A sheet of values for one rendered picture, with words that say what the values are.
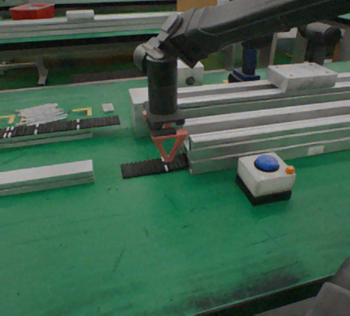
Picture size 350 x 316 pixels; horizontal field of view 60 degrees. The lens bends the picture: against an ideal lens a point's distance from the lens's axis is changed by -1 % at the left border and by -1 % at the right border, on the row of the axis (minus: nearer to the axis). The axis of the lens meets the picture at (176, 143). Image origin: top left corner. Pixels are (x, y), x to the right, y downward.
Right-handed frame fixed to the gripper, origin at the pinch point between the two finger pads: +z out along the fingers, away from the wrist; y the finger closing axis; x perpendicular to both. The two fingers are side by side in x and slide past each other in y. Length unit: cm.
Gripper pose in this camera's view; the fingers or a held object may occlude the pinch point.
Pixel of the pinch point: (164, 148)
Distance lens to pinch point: 65.1
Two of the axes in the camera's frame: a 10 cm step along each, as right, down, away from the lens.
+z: 0.0, 8.6, 5.1
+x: -9.7, 1.3, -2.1
